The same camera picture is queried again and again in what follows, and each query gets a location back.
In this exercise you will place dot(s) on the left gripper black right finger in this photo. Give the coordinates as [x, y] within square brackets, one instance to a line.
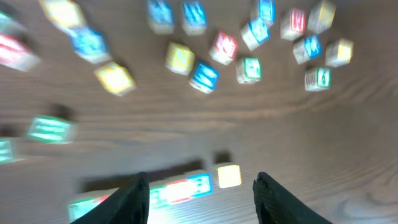
[276, 205]

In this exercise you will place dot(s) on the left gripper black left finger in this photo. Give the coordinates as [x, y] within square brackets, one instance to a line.
[127, 204]

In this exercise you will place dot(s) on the red I wooden block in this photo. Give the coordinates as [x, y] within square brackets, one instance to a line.
[179, 191]

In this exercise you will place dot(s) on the yellow S wooden block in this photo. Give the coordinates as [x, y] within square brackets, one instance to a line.
[229, 175]

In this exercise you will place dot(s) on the blue P wooden block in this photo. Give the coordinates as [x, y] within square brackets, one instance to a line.
[200, 183]

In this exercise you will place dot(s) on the green B wooden block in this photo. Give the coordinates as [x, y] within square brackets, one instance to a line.
[51, 130]

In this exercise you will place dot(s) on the yellow Q wooden block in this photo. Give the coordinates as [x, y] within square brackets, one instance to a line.
[115, 79]

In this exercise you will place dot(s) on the green 4 wooden block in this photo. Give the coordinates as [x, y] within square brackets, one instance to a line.
[317, 79]

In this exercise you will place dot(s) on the green V wooden block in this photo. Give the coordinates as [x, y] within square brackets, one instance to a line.
[10, 151]

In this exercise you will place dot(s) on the blue E wooden block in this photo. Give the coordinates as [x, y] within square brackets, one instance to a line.
[205, 78]

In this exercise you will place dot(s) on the yellow G wooden block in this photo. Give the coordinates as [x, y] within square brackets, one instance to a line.
[179, 58]

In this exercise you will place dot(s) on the blue L block right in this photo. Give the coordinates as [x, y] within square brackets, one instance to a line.
[307, 49]

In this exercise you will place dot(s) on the yellow G block right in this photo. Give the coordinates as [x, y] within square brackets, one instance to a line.
[339, 53]

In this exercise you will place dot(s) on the blue L wooden block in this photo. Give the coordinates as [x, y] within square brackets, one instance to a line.
[89, 44]

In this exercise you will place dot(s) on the red M wooden block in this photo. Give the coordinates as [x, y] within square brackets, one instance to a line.
[292, 26]

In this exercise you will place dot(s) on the yellow block far right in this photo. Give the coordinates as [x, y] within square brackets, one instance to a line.
[321, 16]

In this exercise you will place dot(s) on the red A wooden block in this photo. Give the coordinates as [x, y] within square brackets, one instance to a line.
[15, 54]

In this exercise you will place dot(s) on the blue 2 wooden block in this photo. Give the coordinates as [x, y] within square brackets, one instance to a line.
[160, 17]

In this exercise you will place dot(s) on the blue D wooden block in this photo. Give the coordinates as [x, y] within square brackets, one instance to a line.
[194, 21]

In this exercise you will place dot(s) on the yellow 6 wooden block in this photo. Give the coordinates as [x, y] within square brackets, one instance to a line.
[63, 14]

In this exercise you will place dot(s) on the green Z wooden block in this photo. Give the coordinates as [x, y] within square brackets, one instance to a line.
[10, 26]

